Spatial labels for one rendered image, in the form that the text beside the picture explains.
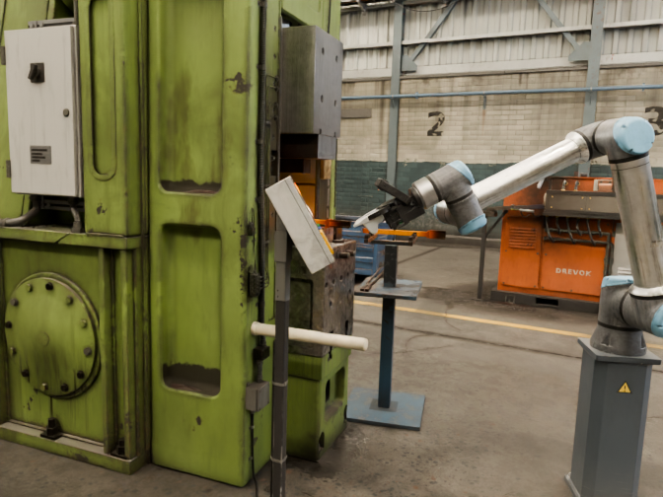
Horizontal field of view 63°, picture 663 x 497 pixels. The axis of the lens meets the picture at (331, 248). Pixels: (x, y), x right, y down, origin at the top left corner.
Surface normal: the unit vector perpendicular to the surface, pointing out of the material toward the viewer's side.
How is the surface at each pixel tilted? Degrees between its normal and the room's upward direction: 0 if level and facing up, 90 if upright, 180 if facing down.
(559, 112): 90
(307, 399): 89
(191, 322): 90
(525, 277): 90
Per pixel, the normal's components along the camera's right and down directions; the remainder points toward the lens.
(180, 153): -0.36, 0.10
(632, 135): 0.14, 0.02
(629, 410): -0.13, 0.13
